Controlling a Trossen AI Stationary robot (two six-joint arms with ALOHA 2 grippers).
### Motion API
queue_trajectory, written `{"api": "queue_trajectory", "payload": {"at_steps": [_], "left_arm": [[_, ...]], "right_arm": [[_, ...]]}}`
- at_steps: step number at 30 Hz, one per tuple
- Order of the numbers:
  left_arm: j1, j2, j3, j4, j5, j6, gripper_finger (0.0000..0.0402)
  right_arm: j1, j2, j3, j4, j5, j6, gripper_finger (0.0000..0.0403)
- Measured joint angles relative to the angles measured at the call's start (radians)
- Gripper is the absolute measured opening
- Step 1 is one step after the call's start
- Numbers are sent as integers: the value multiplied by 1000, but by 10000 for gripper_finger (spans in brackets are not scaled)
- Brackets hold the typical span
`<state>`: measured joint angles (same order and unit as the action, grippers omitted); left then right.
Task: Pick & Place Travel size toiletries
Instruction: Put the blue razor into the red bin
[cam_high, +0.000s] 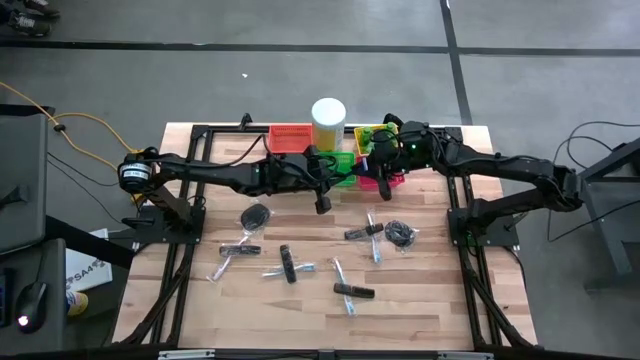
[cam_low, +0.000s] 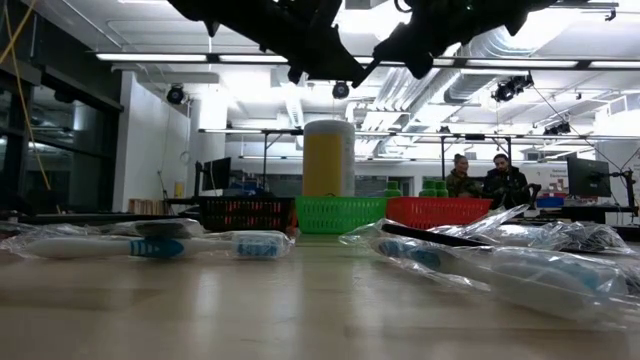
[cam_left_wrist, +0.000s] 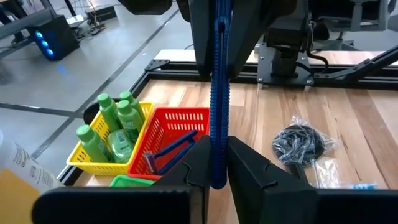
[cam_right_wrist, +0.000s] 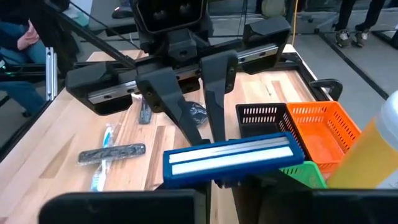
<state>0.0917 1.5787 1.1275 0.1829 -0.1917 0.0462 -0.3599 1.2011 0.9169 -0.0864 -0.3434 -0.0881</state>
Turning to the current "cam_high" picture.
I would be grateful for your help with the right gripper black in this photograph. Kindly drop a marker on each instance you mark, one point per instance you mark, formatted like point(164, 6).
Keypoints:
point(415, 147)

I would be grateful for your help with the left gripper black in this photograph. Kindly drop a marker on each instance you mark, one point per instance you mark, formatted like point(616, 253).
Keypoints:
point(312, 167)

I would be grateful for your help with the blue disposable razor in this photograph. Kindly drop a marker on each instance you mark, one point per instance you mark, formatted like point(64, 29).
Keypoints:
point(364, 165)

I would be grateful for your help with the black item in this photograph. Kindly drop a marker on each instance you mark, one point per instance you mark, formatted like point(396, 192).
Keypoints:
point(400, 232)

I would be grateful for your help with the small green plastic bottle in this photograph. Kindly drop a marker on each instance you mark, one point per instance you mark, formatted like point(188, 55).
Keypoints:
point(391, 126)
point(367, 135)

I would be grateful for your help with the blue toothbrush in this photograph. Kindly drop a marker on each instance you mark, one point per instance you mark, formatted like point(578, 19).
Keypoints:
point(339, 272)
point(305, 268)
point(374, 250)

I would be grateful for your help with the black clip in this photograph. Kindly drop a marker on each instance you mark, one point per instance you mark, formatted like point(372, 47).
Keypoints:
point(240, 249)

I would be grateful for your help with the pink toothbrush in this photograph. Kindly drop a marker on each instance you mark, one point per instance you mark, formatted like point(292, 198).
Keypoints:
point(221, 268)

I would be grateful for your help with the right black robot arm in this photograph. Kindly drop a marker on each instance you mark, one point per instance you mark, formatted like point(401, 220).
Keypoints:
point(510, 167)

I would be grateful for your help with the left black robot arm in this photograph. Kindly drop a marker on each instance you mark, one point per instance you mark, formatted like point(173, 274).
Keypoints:
point(210, 172)

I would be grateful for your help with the red plastic basket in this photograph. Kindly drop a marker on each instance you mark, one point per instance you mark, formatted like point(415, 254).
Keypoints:
point(367, 182)

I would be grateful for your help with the green plastic basket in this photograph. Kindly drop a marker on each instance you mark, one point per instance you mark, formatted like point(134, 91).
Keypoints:
point(347, 162)

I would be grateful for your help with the yellow plastic basket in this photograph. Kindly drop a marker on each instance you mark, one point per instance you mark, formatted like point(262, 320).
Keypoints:
point(358, 137)

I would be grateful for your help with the black table clamp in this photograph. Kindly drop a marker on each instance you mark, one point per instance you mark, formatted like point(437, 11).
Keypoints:
point(391, 118)
point(245, 120)

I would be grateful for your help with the orange plastic basket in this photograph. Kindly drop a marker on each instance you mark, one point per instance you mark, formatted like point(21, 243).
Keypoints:
point(290, 139)

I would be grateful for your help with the white yellow wipes canister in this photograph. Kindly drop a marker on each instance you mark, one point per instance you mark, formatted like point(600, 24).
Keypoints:
point(328, 117)

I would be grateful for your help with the grey metal stand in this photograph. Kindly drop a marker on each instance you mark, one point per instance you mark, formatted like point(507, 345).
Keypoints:
point(607, 235)

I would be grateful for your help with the white printed cardboard box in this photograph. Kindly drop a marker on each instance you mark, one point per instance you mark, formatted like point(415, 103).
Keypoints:
point(87, 265)

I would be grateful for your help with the yellow white bottle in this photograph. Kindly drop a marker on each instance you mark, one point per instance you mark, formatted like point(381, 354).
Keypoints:
point(76, 303)

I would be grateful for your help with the dark side desk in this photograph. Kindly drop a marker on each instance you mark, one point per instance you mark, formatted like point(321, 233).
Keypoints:
point(50, 280)

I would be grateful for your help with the grey desk panel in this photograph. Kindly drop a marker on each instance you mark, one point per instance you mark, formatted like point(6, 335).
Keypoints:
point(22, 175)

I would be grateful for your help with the black computer mouse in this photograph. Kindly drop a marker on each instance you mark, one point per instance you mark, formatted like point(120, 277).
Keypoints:
point(31, 306)

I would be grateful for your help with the black keyboard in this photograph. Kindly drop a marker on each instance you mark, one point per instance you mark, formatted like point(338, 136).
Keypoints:
point(4, 297)

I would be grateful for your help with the person's shoe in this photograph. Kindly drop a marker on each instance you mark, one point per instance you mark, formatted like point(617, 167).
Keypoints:
point(30, 25)
point(42, 7)

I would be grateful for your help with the black aluminium table frame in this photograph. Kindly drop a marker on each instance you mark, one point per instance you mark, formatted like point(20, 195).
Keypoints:
point(225, 129)

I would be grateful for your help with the silver metal bracket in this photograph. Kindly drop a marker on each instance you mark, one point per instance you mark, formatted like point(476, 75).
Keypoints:
point(465, 355)
point(186, 354)

